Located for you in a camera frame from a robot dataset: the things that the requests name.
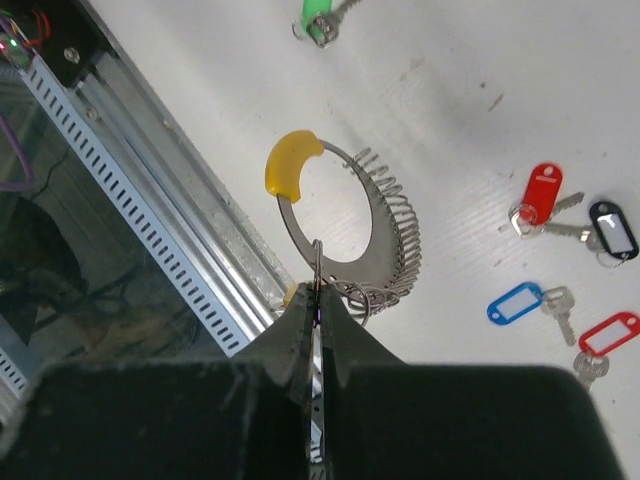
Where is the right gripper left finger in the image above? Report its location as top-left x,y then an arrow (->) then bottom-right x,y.
1,284 -> 317,479

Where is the white slotted cable duct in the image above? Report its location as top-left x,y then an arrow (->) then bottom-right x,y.
1,60 -> 250,399

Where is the blue tag key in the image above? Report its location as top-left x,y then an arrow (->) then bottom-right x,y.
486,282 -> 577,346

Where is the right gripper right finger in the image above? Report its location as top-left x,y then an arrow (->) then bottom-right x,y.
317,286 -> 623,479

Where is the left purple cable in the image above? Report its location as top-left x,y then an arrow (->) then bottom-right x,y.
0,114 -> 36,192

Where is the red tag key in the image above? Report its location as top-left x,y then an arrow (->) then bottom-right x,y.
573,311 -> 639,391
508,162 -> 585,240

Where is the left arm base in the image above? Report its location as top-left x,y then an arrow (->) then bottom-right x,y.
23,0 -> 112,88

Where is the bright green tag key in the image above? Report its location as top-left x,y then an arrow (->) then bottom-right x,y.
291,0 -> 361,49

